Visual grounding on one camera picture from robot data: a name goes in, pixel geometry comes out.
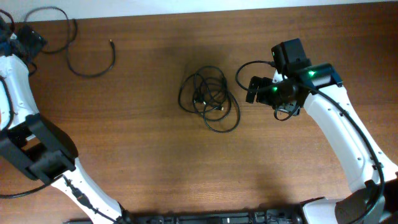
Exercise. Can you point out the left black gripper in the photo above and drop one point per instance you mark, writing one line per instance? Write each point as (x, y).
(33, 39)

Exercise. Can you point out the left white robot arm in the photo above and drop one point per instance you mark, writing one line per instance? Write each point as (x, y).
(37, 147)

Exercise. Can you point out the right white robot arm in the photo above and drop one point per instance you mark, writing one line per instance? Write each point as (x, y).
(371, 175)

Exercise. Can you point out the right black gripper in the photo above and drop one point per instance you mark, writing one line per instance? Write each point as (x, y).
(263, 81)

